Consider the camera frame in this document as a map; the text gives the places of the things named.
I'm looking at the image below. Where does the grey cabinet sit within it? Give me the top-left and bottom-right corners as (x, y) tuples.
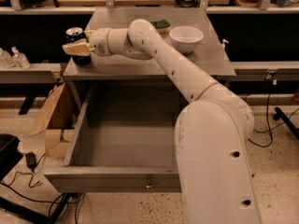
(67, 7), (240, 105)

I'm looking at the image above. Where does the blue pepsi can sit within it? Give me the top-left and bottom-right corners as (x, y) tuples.
(65, 27), (92, 66)

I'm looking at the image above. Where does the open grey top drawer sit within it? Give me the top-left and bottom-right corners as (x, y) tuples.
(45, 87), (186, 193)

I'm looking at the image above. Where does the green yellow sponge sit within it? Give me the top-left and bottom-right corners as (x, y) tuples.
(151, 20), (171, 34)

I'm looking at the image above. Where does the clear sanitizer bottle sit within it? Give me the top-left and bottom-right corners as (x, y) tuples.
(11, 47), (31, 69)
(0, 48), (15, 68)

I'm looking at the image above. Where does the small white pump bottle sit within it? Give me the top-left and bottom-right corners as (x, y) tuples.
(221, 39), (229, 50)

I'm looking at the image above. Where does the cardboard box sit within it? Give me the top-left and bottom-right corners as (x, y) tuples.
(28, 83), (78, 158)

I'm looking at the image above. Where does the black bin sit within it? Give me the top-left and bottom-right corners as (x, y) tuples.
(0, 133), (23, 180)

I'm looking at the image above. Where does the white bowl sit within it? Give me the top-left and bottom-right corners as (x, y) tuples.
(169, 26), (204, 54)

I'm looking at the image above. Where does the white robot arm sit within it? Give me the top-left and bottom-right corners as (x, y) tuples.
(63, 19), (262, 224)

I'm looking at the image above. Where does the black power adapter left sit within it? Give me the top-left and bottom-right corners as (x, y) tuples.
(25, 152), (36, 172)

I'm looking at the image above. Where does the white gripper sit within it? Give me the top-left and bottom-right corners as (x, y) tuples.
(62, 28), (111, 57)

